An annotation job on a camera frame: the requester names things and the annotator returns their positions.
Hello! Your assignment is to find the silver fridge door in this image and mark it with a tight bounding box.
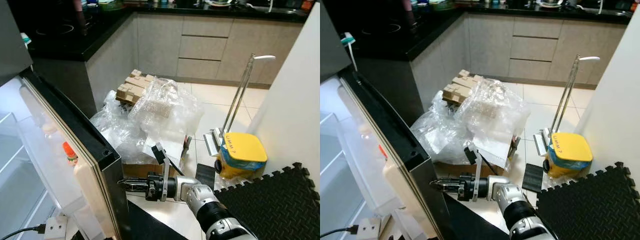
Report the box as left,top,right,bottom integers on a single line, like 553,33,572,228
336,65,447,240
17,67,132,240

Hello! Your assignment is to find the white paper sheet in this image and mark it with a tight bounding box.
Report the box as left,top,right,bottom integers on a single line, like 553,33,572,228
142,132,187,169
470,134,518,168

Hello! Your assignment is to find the black flat rectangular pad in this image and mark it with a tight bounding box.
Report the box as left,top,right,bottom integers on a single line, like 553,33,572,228
521,163,545,193
195,163,217,189

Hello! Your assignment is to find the silver folding hand trolley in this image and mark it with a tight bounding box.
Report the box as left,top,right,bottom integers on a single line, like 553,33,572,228
203,54,277,157
532,55,601,157

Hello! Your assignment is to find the beige cardboard packing insert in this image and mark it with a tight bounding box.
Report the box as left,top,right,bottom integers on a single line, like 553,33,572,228
115,69,157,106
442,69,484,106

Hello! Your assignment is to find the yellow-lidded container blue label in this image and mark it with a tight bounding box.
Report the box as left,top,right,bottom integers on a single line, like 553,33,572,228
543,131,595,177
215,131,269,180

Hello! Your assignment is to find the black foam puzzle mat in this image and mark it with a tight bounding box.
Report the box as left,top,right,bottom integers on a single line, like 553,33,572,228
535,161,640,240
212,161,321,240

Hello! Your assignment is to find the grey kitchen cabinet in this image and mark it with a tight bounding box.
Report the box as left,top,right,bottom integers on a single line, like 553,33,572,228
85,12,307,119
407,12,630,126

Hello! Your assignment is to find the black kitchen counter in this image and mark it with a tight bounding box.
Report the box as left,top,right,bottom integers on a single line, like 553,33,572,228
10,0,315,62
325,0,635,62

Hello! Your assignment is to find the silver freezer door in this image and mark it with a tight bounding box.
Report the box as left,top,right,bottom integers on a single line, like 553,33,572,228
320,0,354,85
0,0,34,87

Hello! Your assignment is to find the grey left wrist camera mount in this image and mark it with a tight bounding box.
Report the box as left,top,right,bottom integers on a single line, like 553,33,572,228
44,215,69,240
357,217,382,240

